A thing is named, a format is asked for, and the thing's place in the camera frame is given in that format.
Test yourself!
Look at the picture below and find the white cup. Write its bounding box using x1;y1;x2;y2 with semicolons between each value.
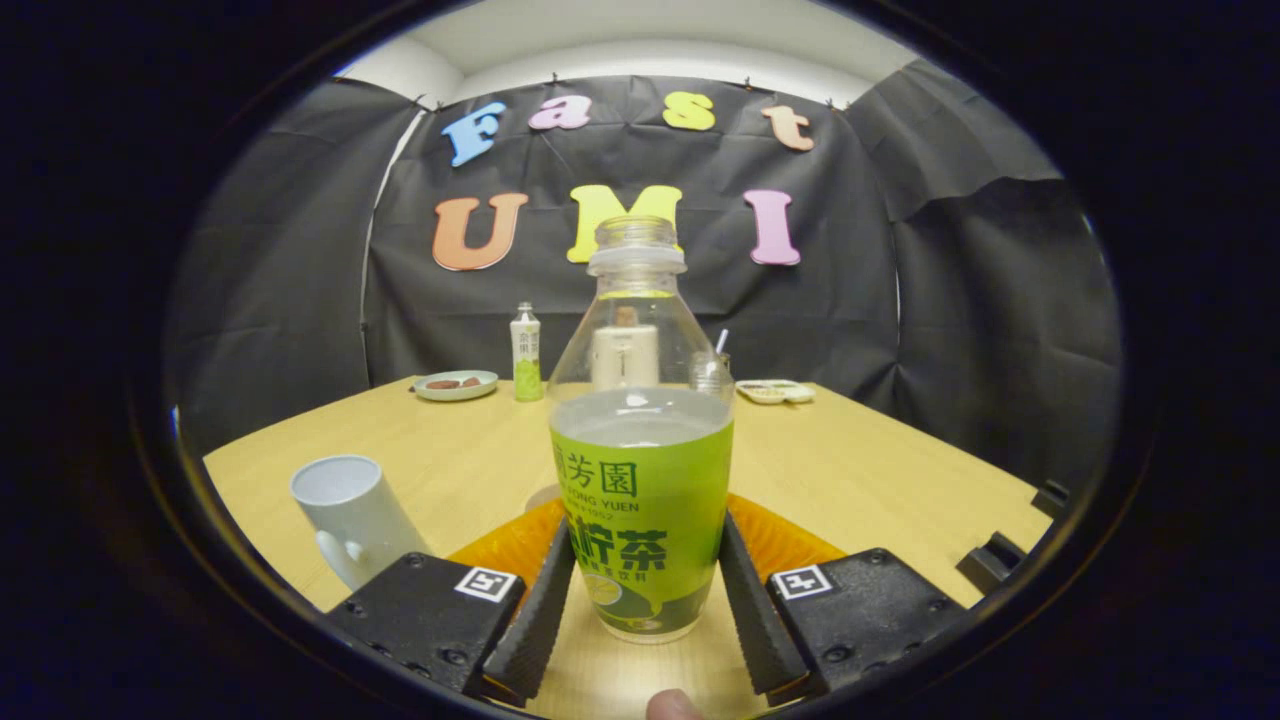
290;455;433;591

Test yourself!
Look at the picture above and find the green label juice bottle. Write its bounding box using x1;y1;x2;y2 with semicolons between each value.
548;215;736;644

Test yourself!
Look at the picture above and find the wooden table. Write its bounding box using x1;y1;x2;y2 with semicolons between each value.
203;375;1056;720

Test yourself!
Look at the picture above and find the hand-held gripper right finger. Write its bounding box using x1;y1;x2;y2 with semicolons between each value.
718;492;968;701

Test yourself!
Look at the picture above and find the wire mesh holder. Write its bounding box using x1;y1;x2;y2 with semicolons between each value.
690;351;736;399

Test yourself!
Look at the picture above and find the white divided tray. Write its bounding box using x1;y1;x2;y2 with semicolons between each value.
735;379;816;405

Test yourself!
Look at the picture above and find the black backdrop cloth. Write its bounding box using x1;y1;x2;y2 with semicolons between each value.
165;60;1121;491

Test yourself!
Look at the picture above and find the pale green plate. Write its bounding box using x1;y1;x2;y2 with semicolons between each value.
413;370;499;402

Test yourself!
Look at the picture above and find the small green white bottle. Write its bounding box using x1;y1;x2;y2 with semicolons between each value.
510;302;544;403

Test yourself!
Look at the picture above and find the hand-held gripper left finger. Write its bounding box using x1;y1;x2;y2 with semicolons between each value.
325;497;579;706

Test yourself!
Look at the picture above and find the white toaster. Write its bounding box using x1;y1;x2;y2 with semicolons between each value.
590;323;661;391

